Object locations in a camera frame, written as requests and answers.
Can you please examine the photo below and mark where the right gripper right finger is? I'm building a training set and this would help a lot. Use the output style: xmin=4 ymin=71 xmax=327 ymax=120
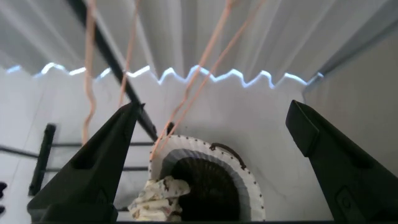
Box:
xmin=285 ymin=100 xmax=398 ymax=223

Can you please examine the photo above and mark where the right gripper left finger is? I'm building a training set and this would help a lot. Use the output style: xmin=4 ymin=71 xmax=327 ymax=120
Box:
xmin=27 ymin=102 xmax=144 ymax=223

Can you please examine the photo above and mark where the black clothes rack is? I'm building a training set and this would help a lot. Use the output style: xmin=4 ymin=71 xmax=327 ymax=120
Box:
xmin=0 ymin=0 xmax=175 ymax=212

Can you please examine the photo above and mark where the white laundry basket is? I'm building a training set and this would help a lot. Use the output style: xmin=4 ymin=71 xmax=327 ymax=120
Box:
xmin=148 ymin=134 xmax=267 ymax=222

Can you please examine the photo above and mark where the cream printed garment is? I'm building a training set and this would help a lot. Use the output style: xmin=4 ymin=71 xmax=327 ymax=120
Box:
xmin=127 ymin=175 xmax=191 ymax=222

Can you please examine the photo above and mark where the white curtain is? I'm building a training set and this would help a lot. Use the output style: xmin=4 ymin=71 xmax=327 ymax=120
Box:
xmin=0 ymin=0 xmax=389 ymax=90

